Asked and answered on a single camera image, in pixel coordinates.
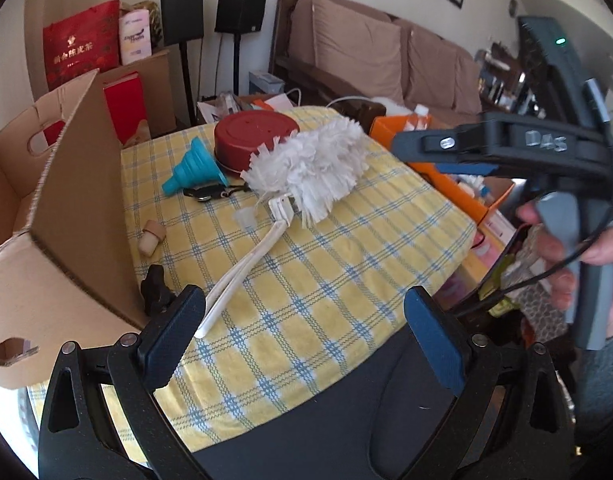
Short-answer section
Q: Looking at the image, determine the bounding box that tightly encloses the cluttered dark shelf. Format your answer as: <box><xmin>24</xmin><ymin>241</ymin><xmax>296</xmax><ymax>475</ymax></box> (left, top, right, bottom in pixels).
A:
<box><xmin>476</xmin><ymin>40</ymin><xmax>542</xmax><ymax>116</ymax></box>

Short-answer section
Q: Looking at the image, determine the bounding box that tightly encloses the small cardboard box of papers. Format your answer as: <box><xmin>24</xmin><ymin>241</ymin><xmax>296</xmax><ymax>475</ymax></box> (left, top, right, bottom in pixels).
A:
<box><xmin>196</xmin><ymin>92</ymin><xmax>297</xmax><ymax>126</ymax></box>

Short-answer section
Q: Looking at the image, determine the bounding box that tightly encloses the cork stopper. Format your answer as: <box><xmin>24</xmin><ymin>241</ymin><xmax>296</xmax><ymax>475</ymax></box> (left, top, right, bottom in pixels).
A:
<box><xmin>139</xmin><ymin>219</ymin><xmax>167</xmax><ymax>257</ymax></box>

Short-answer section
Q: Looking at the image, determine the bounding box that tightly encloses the black plastic knob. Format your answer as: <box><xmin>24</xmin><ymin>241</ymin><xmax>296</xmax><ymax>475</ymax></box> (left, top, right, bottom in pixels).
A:
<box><xmin>140</xmin><ymin>264</ymin><xmax>177</xmax><ymax>317</ymax></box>

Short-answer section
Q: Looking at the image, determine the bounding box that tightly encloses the red chocolate gift bag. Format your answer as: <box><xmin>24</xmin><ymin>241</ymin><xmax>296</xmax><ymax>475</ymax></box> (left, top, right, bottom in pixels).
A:
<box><xmin>104</xmin><ymin>72</ymin><xmax>150</xmax><ymax>146</ymax></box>

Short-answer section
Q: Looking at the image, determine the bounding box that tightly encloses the light blue box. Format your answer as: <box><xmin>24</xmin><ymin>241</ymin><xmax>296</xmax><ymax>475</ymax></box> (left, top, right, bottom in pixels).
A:
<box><xmin>249</xmin><ymin>70</ymin><xmax>287</xmax><ymax>96</ymax></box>

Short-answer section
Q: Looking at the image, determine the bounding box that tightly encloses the white fluffy duster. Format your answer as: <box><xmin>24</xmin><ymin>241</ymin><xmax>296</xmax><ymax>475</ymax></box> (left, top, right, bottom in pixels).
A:
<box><xmin>194</xmin><ymin>117</ymin><xmax>372</xmax><ymax>341</ymax></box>

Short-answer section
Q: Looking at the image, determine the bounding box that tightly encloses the dark grey cloth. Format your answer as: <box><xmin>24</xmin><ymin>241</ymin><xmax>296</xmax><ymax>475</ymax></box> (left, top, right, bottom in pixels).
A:
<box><xmin>186</xmin><ymin>327</ymin><xmax>487</xmax><ymax>480</ymax></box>

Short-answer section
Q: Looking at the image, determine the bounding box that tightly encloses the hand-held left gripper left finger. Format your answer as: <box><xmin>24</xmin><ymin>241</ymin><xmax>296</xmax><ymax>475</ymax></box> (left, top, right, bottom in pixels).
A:
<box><xmin>38</xmin><ymin>284</ymin><xmax>210</xmax><ymax>480</ymax></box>

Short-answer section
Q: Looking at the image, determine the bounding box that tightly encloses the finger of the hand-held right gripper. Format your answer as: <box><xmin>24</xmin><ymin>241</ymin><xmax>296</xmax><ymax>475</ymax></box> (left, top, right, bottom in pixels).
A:
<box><xmin>390</xmin><ymin>122</ymin><xmax>487</xmax><ymax>165</ymax></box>
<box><xmin>426</xmin><ymin>162</ymin><xmax>500</xmax><ymax>177</ymax></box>

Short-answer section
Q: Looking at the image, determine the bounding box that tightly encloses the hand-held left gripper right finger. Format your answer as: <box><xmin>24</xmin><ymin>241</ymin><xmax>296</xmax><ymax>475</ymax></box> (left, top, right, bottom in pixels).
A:
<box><xmin>401</xmin><ymin>285</ymin><xmax>572</xmax><ymax>480</ymax></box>

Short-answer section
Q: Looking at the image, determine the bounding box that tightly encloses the dark red gift bag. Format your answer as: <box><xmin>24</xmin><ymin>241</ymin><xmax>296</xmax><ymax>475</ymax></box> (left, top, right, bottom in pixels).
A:
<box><xmin>42</xmin><ymin>0</ymin><xmax>122</xmax><ymax>92</ymax></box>

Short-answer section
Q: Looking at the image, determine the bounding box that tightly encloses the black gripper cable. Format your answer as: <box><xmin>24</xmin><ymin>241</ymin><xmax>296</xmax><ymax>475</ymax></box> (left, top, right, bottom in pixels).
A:
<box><xmin>453</xmin><ymin>80</ymin><xmax>613</xmax><ymax>318</ymax></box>

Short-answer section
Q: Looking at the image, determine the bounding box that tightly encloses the grey honeycomb patterned bag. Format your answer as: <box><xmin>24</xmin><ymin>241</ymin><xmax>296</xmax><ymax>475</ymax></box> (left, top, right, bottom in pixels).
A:
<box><xmin>516</xmin><ymin>285</ymin><xmax>574</xmax><ymax>346</ymax></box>

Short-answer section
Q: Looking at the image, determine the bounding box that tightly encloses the brown sofa cushion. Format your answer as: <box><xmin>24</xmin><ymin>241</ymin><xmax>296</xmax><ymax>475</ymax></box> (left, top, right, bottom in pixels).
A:
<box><xmin>456</xmin><ymin>52</ymin><xmax>485</xmax><ymax>116</ymax></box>
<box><xmin>403</xmin><ymin>22</ymin><xmax>467</xmax><ymax>111</ymax></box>
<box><xmin>311</xmin><ymin>0</ymin><xmax>403</xmax><ymax>103</ymax></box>

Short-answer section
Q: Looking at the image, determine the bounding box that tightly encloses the red round tin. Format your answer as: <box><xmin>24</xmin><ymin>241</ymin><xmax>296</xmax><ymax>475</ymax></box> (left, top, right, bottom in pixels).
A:
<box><xmin>214</xmin><ymin>110</ymin><xmax>300</xmax><ymax>173</ymax></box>

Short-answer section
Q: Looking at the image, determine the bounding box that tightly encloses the yellow checked tablecloth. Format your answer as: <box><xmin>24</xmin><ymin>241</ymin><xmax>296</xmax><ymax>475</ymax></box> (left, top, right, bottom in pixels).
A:
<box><xmin>26</xmin><ymin>105</ymin><xmax>477</xmax><ymax>466</ymax></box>

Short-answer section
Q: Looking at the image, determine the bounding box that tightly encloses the black speaker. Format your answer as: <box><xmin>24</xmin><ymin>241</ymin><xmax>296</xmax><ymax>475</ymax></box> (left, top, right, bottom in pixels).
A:
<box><xmin>215</xmin><ymin>0</ymin><xmax>268</xmax><ymax>36</ymax></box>
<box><xmin>160</xmin><ymin>0</ymin><xmax>204</xmax><ymax>47</ymax></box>

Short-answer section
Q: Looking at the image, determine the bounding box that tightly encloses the white charging cable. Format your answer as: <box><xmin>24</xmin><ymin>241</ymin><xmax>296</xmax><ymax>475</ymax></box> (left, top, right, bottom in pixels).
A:
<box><xmin>286</xmin><ymin>87</ymin><xmax>382</xmax><ymax>109</ymax></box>

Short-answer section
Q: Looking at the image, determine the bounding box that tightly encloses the orange storage box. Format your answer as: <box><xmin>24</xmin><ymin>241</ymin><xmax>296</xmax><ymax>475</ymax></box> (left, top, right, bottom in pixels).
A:
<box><xmin>370</xmin><ymin>114</ymin><xmax>516</xmax><ymax>223</ymax></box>

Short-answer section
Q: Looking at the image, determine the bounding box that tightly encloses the teal collapsible funnel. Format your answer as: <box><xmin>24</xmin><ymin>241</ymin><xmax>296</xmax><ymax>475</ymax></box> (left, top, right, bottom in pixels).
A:
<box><xmin>161</xmin><ymin>137</ymin><xmax>232</xmax><ymax>196</ymax></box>

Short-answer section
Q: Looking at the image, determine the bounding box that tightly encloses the brown sofa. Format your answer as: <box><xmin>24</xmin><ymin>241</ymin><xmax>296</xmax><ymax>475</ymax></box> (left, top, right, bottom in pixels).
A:
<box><xmin>269</xmin><ymin>0</ymin><xmax>487</xmax><ymax>121</ymax></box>

